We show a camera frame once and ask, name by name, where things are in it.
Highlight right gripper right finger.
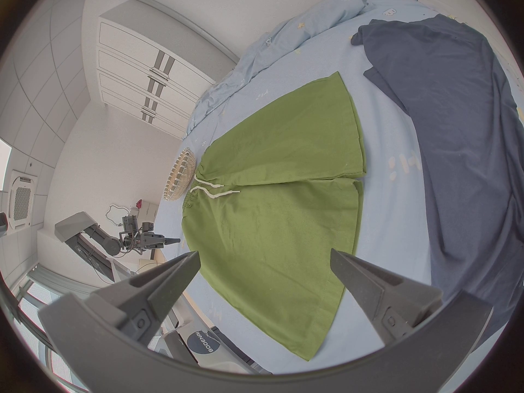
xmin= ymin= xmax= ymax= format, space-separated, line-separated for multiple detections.
xmin=330 ymin=248 xmax=445 ymax=348

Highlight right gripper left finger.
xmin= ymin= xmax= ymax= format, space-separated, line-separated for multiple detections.
xmin=87 ymin=251 xmax=201 ymax=341

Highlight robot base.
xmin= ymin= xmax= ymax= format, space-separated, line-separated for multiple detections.
xmin=149 ymin=305 xmax=273 ymax=376

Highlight round woven basket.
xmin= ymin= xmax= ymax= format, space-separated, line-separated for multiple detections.
xmin=163 ymin=148 xmax=197 ymax=201

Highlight bed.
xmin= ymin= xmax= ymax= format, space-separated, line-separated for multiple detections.
xmin=156 ymin=0 xmax=524 ymax=376

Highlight dark blue garment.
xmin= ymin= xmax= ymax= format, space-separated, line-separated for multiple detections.
xmin=351 ymin=13 xmax=524 ymax=345

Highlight green shorts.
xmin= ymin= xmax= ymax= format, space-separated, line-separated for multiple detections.
xmin=180 ymin=71 xmax=366 ymax=362

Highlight window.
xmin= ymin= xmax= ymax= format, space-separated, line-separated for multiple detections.
xmin=6 ymin=262 xmax=123 ymax=384

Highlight ceiling air conditioner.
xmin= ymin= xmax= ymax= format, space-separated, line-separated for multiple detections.
xmin=7 ymin=169 xmax=40 ymax=231

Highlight white wardrobe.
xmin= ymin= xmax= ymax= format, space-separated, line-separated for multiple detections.
xmin=97 ymin=0 xmax=240 ymax=140

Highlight pale blue quilt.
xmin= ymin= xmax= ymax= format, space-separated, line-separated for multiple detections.
xmin=186 ymin=0 xmax=379 ymax=135

